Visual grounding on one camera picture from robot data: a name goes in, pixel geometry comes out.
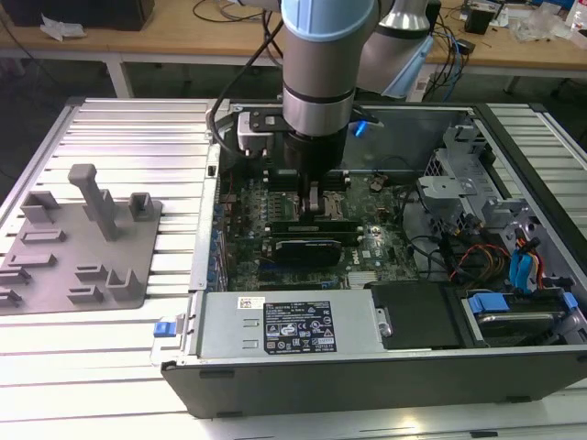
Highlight grey parts rack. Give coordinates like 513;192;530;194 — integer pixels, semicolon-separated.
0;162;164;317

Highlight hard disk in blue carrier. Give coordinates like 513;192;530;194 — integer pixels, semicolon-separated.
463;291;578;348

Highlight blue flat wire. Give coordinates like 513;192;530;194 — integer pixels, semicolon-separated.
507;246;545;295

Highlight crumpled white paper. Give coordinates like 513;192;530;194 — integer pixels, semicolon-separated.
39;12;87;43

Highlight black RAM slots bank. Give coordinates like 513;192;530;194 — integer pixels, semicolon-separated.
263;219;364;244
264;166;352;193

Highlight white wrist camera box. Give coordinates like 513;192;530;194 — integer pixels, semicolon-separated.
236;109;287;160

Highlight metal socket cover frame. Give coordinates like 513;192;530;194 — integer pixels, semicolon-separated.
291;191;346;225

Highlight red yellow wire bundle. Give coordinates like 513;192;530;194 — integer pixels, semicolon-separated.
449;244;511;281

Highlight black plastic shroud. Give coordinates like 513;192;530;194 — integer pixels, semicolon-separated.
364;280;462;351

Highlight green motherboard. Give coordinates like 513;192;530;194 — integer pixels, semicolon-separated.
215;169;419;292

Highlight silver drive cage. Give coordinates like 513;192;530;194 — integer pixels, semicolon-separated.
415;121;499;239

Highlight clear plastic bags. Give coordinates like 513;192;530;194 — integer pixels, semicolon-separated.
509;7;572;45

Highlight large black box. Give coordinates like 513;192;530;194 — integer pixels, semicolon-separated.
0;0;155;32

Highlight grey power supply unit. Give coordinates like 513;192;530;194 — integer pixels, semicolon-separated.
195;290;385;359

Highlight small black cube device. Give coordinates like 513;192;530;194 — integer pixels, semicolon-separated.
463;5;502;34

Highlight silver chipset heatsink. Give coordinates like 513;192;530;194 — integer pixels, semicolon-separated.
345;269;382;288

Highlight black open PC case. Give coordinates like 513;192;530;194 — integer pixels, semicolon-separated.
160;98;587;421

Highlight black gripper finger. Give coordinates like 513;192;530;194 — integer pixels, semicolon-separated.
296;174;314;214
309;180;334;215

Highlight black graphics card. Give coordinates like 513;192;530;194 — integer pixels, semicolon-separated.
273;237;343;268

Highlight grey metal bracket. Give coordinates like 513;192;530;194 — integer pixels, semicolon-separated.
480;196;554;258

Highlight blue hanging cable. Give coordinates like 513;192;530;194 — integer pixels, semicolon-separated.
449;36;465;103

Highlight black camera cable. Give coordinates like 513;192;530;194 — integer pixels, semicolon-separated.
213;17;287;164

